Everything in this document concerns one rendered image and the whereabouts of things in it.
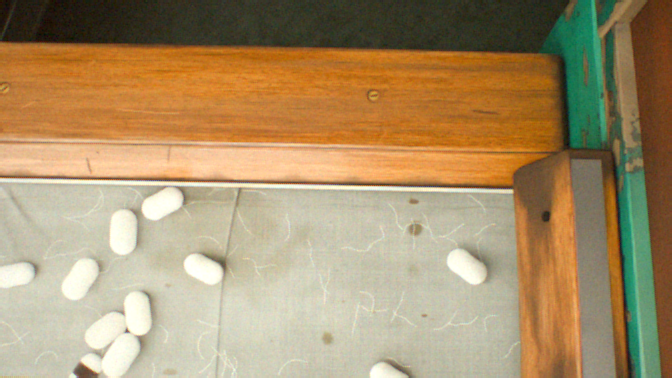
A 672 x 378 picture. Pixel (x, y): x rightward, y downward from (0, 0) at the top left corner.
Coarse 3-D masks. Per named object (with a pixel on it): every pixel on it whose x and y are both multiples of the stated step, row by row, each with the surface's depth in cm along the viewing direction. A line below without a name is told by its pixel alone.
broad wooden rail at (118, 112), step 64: (0, 64) 65; (64, 64) 65; (128, 64) 65; (192, 64) 65; (256, 64) 65; (320, 64) 65; (384, 64) 65; (448, 64) 66; (512, 64) 66; (0, 128) 63; (64, 128) 64; (128, 128) 64; (192, 128) 64; (256, 128) 64; (320, 128) 64; (384, 128) 64; (448, 128) 64; (512, 128) 64
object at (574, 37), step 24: (576, 0) 63; (576, 24) 63; (552, 48) 70; (576, 48) 63; (600, 48) 58; (576, 72) 63; (600, 72) 58; (576, 96) 63; (600, 96) 57; (576, 120) 63; (600, 120) 57; (576, 144) 63; (600, 144) 57
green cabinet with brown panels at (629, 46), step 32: (608, 0) 56; (640, 0) 52; (608, 32) 56; (640, 32) 53; (608, 64) 56; (640, 64) 53; (608, 96) 55; (640, 96) 53; (608, 128) 55; (640, 128) 53; (640, 160) 52; (640, 192) 51; (640, 224) 51; (640, 256) 50; (640, 288) 50; (640, 320) 49; (640, 352) 49
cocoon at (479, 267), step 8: (448, 256) 63; (456, 256) 62; (464, 256) 62; (448, 264) 62; (456, 264) 62; (464, 264) 62; (472, 264) 62; (480, 264) 62; (456, 272) 62; (464, 272) 62; (472, 272) 62; (480, 272) 62; (472, 280) 62; (480, 280) 62
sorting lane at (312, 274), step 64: (0, 192) 65; (64, 192) 65; (128, 192) 65; (192, 192) 65; (256, 192) 65; (320, 192) 65; (384, 192) 65; (448, 192) 65; (512, 192) 65; (0, 256) 63; (64, 256) 63; (128, 256) 63; (256, 256) 64; (320, 256) 64; (384, 256) 64; (512, 256) 64; (0, 320) 62; (64, 320) 62; (192, 320) 62; (256, 320) 62; (320, 320) 62; (384, 320) 62; (448, 320) 62; (512, 320) 62
